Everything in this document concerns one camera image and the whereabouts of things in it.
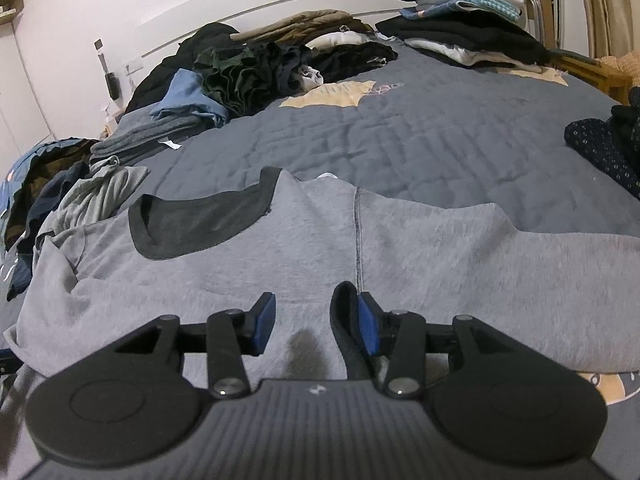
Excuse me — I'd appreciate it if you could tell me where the dark green garment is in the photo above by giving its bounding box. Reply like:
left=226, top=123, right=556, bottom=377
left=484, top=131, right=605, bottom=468
left=194, top=45, right=281, bottom=111

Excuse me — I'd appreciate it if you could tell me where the camouflage garment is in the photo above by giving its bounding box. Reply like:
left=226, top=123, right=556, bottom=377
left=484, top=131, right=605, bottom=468
left=17, top=137, right=101, bottom=206

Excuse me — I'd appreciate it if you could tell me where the grey sweatshirt with dark collar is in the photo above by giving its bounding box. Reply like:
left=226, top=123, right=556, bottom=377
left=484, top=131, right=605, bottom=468
left=0, top=165, right=640, bottom=411

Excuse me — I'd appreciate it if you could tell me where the navy dotted garment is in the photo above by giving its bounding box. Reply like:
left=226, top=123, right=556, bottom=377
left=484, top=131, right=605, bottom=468
left=564, top=102, right=640, bottom=196

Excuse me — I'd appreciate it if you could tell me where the brown jacket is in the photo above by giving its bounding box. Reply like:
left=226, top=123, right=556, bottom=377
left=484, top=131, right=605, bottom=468
left=230, top=9, right=373, bottom=46

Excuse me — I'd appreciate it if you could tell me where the metal chair frame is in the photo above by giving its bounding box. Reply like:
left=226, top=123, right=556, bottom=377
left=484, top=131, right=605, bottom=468
left=520, top=0, right=546, bottom=41

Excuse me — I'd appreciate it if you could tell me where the folded dark grey garment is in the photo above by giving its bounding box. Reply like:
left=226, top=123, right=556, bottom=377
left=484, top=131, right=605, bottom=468
left=89, top=112, right=201, bottom=166

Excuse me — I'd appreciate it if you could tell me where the orange woven cushion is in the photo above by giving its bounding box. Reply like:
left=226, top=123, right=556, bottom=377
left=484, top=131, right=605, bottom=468
left=597, top=52, right=640, bottom=78

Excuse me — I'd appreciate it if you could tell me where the light blue garment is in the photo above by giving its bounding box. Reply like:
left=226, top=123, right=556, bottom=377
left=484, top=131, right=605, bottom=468
left=150, top=69, right=231, bottom=128

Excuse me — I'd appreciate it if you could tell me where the beige curtain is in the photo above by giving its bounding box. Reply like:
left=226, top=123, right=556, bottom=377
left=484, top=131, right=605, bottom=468
left=575, top=0, right=640, bottom=58

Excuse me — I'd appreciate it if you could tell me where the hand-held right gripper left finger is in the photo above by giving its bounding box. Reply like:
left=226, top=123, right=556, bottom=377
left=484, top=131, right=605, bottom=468
left=107, top=292, right=277, bottom=401

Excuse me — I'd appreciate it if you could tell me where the wooden chair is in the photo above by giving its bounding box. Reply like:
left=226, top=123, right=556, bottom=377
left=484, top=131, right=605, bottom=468
left=547, top=47, right=636, bottom=106

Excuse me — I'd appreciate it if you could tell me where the black crumpled garment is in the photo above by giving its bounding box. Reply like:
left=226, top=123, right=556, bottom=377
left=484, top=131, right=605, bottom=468
left=310, top=41, right=399, bottom=83

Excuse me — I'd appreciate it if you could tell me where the small white garment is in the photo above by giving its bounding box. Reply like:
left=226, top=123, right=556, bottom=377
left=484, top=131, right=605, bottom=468
left=295, top=65, right=326, bottom=93

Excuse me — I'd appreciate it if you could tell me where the stack of folded clothes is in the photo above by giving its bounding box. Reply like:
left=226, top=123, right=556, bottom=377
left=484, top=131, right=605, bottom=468
left=375, top=0, right=551, bottom=73

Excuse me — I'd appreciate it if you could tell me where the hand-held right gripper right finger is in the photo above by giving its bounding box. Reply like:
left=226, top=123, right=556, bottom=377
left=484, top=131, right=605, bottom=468
left=356, top=292, right=526, bottom=401

